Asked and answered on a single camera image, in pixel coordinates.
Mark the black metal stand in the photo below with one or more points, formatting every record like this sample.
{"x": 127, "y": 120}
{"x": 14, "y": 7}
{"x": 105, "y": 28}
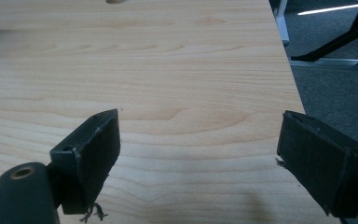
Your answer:
{"x": 351, "y": 34}

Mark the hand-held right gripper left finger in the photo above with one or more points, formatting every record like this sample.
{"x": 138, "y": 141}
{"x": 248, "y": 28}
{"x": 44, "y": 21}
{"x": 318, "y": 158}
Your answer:
{"x": 88, "y": 161}

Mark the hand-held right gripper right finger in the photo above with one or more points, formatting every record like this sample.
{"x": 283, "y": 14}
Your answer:
{"x": 320, "y": 168}

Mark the white table leg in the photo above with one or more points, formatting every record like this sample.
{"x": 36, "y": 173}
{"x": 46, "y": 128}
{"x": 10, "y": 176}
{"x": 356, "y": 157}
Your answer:
{"x": 282, "y": 21}

